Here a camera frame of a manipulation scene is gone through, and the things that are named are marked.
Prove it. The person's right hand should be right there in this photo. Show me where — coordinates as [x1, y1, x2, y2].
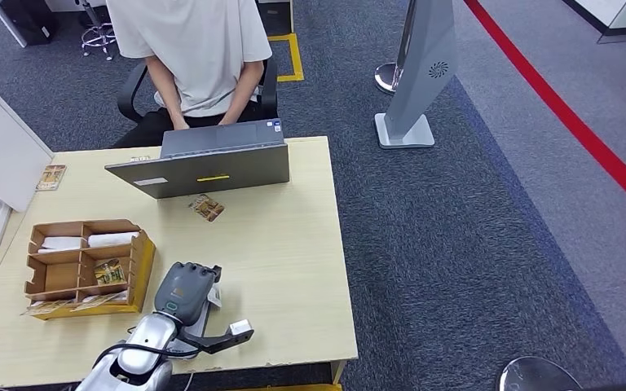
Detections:
[167, 110, 191, 132]

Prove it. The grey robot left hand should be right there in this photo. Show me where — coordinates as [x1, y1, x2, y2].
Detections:
[153, 261, 223, 327]

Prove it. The grey card reader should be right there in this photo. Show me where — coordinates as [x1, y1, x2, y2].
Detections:
[164, 293, 213, 362]

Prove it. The person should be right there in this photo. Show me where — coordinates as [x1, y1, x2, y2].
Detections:
[104, 0, 274, 149]

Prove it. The brown patterned key card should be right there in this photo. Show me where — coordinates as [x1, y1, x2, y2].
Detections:
[94, 258, 129, 287]
[188, 194, 227, 223]
[69, 291, 130, 313]
[20, 299, 77, 318]
[36, 164, 68, 192]

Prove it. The white card sleeve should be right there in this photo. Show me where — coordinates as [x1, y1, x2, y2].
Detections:
[37, 236, 85, 255]
[86, 231, 141, 249]

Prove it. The wooden compartment organiser box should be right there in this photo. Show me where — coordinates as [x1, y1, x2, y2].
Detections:
[21, 218, 157, 322]

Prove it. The black office chair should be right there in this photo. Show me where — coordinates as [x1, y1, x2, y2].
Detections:
[116, 56, 282, 125]

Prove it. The grey laptop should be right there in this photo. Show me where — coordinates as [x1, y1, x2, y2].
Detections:
[104, 118, 291, 200]

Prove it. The chrome stool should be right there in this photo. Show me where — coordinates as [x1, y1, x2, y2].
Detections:
[77, 0, 118, 61]

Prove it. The chrome stanchion base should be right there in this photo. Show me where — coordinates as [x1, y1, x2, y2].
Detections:
[373, 62, 403, 96]
[496, 356, 584, 391]

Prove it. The white box device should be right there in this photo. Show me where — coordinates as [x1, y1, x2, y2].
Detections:
[0, 81, 55, 213]

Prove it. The black cabinet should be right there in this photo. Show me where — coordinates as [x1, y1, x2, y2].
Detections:
[0, 0, 60, 47]

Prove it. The grey kiosk stand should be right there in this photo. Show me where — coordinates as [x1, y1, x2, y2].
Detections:
[373, 0, 459, 150]

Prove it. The white panel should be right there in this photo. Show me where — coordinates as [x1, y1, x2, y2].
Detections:
[0, 0, 28, 49]

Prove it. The black camera bracket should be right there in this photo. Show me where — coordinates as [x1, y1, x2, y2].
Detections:
[174, 323, 256, 356]

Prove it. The dark cabinet with beige frame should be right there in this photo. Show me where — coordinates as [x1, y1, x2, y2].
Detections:
[256, 0, 296, 39]

